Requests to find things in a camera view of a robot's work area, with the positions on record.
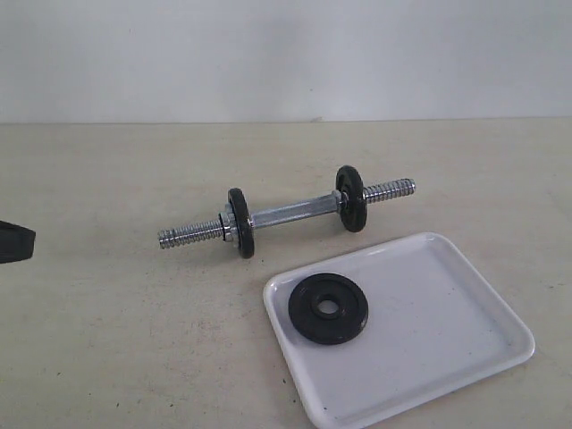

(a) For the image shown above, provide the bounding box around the chrome threaded dumbbell bar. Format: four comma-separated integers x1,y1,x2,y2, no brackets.
158,179,416,249

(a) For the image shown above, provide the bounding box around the black weight plate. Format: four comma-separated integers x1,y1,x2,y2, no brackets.
288,273,369,345

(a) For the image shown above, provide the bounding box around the chrome collar nut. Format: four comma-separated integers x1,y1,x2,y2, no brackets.
219,203,239,246

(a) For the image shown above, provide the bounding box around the black plate on bar left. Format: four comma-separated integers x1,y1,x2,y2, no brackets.
228,188,255,259

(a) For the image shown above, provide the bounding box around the black plate on bar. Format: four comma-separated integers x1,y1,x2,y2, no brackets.
228,188,255,259
335,165,367,232

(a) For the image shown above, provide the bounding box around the black plate on bar right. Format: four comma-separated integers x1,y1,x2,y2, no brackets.
335,165,367,232

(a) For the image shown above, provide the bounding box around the white rectangular tray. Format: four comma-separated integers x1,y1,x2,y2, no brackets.
263,232,535,428

